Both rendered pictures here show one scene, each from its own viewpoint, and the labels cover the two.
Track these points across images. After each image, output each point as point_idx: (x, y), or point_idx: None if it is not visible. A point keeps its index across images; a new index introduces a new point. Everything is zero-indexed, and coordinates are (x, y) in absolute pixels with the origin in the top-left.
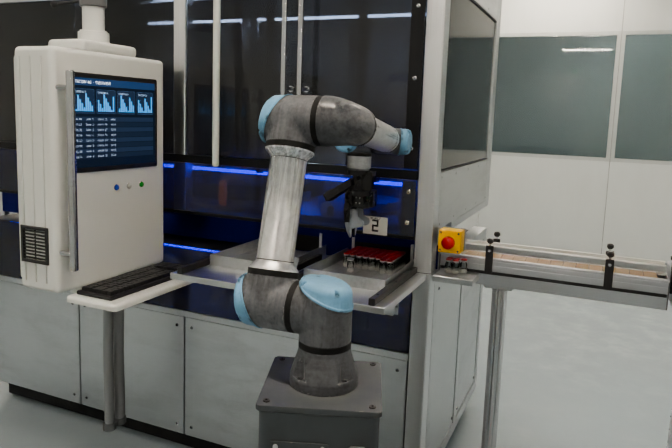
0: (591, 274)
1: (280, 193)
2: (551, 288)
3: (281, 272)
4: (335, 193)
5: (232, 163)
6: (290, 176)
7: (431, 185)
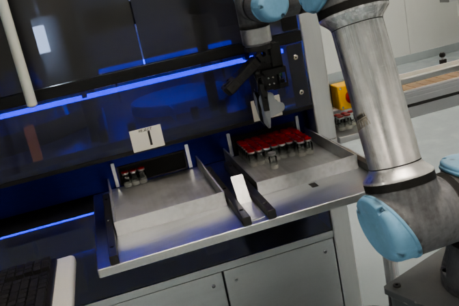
0: (455, 82)
1: (388, 70)
2: (426, 108)
3: (434, 171)
4: (241, 82)
5: (46, 95)
6: (388, 43)
7: (318, 42)
